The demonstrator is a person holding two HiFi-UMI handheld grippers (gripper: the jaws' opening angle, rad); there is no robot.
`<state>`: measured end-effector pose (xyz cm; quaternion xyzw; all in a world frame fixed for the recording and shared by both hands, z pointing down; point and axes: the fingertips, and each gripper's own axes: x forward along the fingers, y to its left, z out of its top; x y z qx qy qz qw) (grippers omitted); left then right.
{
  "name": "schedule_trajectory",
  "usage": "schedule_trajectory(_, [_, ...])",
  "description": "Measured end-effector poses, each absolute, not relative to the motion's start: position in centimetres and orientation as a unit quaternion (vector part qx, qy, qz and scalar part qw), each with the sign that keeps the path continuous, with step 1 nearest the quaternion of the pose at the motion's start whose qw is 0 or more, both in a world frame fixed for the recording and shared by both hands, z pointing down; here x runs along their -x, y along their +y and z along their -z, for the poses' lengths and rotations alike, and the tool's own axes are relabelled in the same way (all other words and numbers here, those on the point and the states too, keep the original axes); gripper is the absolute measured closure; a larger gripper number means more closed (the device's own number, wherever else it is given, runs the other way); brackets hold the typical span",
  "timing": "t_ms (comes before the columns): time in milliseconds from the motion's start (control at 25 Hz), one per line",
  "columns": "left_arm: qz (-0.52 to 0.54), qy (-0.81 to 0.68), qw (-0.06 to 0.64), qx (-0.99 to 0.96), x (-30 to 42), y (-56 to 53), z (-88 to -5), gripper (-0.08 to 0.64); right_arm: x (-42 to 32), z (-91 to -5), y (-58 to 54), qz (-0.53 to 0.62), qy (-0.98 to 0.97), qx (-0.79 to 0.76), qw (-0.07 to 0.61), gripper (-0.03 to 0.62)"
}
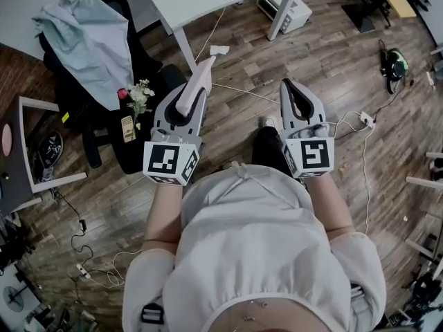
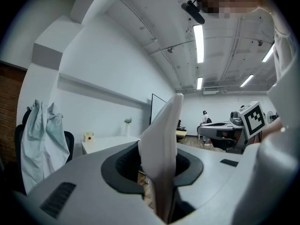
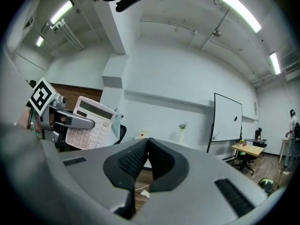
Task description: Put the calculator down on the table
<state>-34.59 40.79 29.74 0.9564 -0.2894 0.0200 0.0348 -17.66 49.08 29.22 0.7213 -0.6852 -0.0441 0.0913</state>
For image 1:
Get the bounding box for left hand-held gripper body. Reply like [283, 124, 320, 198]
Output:
[143, 122, 205, 187]

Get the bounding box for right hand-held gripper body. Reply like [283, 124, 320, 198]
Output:
[282, 122, 336, 179]

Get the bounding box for person's right forearm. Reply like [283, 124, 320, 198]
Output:
[304, 174, 354, 242]

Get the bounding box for person's left forearm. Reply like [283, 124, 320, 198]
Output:
[143, 181, 185, 254]

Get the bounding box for white flower bouquet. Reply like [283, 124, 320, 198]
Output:
[125, 78, 156, 131]

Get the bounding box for beige small remote control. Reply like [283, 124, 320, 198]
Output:
[120, 115, 136, 144]

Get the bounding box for person's black trouser leg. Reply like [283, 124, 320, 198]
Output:
[251, 125, 296, 178]

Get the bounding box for black office chair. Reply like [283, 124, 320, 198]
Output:
[37, 0, 188, 176]

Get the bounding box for light blue cloth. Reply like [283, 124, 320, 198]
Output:
[31, 0, 135, 112]

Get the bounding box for green and black vacuum cleaner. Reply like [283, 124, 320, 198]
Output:
[378, 39, 412, 95]

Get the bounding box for white drawer cabinet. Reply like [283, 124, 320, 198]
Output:
[256, 0, 313, 35]

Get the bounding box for person's white shirt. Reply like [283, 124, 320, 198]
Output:
[122, 163, 388, 332]

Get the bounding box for black patterned shoe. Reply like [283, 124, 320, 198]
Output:
[35, 131, 65, 183]

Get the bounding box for pink oval object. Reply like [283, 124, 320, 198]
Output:
[1, 122, 15, 157]

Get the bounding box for long white cable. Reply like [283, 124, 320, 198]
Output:
[332, 110, 377, 235]

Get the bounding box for beige cable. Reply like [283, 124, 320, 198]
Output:
[192, 6, 228, 63]

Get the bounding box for white chair frame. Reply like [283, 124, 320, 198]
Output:
[404, 149, 443, 279]

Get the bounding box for white open-frame side shelf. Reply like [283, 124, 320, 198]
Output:
[0, 95, 88, 214]

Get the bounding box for black strap buckle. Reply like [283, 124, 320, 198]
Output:
[140, 302, 166, 325]

